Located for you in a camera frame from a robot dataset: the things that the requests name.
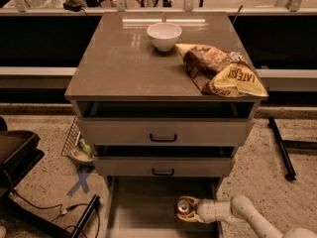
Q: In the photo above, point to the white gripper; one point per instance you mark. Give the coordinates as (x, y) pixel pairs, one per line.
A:
(208, 210)

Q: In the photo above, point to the red coke can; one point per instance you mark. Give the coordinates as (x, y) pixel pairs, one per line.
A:
(182, 208)

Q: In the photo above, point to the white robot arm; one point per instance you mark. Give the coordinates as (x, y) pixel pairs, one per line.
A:
(237, 211)

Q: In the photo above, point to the open bottom drawer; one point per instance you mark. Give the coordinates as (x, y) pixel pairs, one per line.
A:
(144, 208)

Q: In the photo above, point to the grey drawer cabinet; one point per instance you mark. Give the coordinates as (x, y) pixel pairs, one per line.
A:
(122, 76)

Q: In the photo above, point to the black metal stand leg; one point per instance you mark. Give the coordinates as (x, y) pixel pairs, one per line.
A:
(284, 145)

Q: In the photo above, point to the blue tape cross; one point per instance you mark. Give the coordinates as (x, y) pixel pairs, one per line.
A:
(83, 174)

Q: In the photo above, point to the small bowl on floor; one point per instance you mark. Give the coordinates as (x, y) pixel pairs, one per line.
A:
(81, 158)

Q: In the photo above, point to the brown yellow chip bag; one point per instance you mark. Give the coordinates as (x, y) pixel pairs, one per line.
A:
(221, 72)

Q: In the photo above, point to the white ceramic bowl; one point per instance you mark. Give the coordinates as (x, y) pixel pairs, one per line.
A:
(163, 36)

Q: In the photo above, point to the black power adapter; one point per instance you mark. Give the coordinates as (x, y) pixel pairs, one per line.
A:
(72, 6)

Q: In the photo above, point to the middle drawer with black handle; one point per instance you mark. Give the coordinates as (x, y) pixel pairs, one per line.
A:
(163, 167)

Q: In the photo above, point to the drawer with black handle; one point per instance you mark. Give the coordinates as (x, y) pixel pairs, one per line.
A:
(155, 132)
(163, 167)

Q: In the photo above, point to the top drawer with black handle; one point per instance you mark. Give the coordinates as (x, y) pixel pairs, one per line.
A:
(155, 132)

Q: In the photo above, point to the wire basket on floor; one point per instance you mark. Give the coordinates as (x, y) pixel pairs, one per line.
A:
(71, 139)

